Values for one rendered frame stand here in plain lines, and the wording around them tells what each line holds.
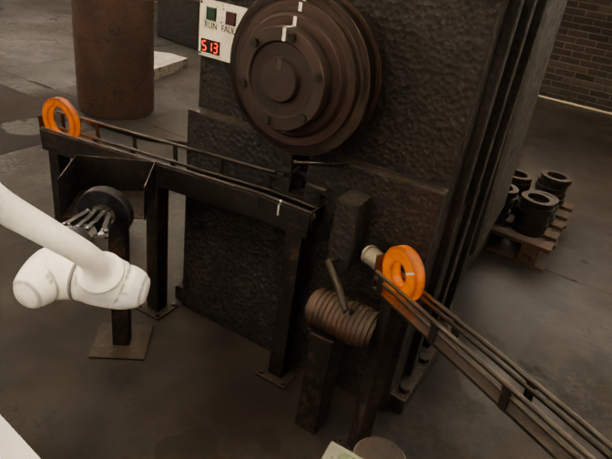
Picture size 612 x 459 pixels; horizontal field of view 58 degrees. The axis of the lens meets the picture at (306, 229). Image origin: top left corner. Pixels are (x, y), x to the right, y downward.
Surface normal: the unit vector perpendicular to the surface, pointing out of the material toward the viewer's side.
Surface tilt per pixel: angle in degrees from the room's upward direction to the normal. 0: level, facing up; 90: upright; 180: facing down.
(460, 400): 0
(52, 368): 0
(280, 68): 90
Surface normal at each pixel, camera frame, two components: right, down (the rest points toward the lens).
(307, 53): -0.51, 0.36
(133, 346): 0.13, -0.87
